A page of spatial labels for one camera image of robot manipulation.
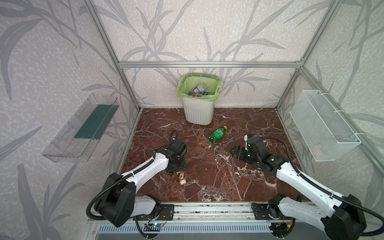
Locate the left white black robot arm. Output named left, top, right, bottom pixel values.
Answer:
left=86, top=152, right=186, bottom=228

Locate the water bottle blue label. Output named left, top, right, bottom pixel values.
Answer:
left=192, top=83, right=207, bottom=94

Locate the white ribbed trash bin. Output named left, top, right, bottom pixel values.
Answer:
left=182, top=98, right=215, bottom=126

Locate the clear acrylic wall shelf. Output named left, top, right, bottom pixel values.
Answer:
left=42, top=94, right=120, bottom=163

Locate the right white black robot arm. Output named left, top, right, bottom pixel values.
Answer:
left=230, top=135, right=384, bottom=240

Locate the green plastic bin liner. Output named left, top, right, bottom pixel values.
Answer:
left=176, top=73, right=223, bottom=102

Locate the green soda bottle yellow cap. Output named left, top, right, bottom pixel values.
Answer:
left=209, top=126, right=228, bottom=145

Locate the white wire mesh basket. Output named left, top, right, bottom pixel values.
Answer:
left=290, top=90, right=362, bottom=162

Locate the brown coffee bottle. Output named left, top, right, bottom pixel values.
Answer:
left=178, top=171, right=187, bottom=186

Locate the aluminium frame crossbar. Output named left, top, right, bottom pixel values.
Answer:
left=118, top=61, right=301, bottom=69

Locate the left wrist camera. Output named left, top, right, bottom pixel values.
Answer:
left=169, top=139, right=187, bottom=156

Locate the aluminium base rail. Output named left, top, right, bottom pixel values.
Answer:
left=136, top=202, right=289, bottom=223

